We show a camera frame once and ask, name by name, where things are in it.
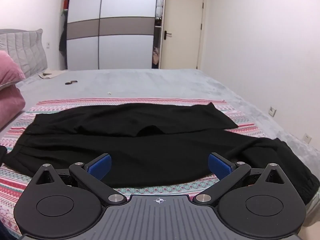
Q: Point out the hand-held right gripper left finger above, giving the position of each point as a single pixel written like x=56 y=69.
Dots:
x=101 y=166

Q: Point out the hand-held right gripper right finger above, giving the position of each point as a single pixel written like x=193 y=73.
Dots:
x=220 y=166

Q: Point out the black pants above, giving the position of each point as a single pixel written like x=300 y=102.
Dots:
x=150 y=152

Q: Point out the patterned striped blanket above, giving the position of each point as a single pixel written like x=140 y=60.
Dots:
x=15 y=187

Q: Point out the small black clip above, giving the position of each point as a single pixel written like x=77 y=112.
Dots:
x=71 y=82

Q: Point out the beige cloth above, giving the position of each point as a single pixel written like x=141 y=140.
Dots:
x=51 y=75

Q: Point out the pink pillow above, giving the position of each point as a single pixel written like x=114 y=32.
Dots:
x=8 y=67
x=10 y=105

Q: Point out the white and brown wardrobe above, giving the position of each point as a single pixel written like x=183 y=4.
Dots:
x=125 y=50

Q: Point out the pink bag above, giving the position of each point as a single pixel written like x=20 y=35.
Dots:
x=156 y=56

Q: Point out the dark hanging garment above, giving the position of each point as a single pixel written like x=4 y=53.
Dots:
x=63 y=40

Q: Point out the grey quilted pillow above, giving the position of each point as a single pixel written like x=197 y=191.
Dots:
x=27 y=52

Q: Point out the cream door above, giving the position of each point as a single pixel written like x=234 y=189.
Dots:
x=182 y=15

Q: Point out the red box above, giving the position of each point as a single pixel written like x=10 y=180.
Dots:
x=66 y=4

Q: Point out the white folded bedding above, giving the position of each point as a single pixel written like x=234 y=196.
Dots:
x=159 y=2

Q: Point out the white wall socket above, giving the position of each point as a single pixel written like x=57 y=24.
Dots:
x=272 y=111
x=307 y=138

